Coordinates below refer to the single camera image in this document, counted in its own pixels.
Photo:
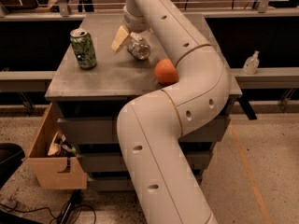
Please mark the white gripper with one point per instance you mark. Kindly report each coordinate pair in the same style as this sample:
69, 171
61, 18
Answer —
135, 23

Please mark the silver 7up can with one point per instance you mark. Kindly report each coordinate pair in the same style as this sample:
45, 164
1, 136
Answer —
139, 47

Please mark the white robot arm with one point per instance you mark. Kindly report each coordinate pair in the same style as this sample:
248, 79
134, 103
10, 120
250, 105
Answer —
150, 126

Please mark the green soda can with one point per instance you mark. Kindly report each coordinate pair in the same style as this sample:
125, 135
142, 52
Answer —
82, 44

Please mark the grey drawer cabinet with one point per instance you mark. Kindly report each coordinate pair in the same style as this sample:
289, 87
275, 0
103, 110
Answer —
102, 91

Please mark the orange fruit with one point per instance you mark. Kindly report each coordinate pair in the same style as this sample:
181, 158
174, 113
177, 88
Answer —
166, 72

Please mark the grey metal railing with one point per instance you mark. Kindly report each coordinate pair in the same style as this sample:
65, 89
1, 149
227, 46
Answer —
62, 3

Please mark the top grey drawer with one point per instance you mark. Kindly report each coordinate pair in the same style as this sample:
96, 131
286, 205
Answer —
104, 131

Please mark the grey drawer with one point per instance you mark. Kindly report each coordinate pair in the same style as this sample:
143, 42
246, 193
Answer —
113, 162
124, 183
104, 131

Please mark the middle grey drawer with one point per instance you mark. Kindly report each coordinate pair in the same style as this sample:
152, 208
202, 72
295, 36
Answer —
113, 162

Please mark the snack bags in box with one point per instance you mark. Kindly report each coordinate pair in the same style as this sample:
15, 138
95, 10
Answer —
59, 147

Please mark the bottom grey drawer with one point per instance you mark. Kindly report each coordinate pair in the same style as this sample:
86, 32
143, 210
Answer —
124, 183

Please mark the wooden side box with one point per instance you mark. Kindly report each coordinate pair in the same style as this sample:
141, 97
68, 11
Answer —
53, 172

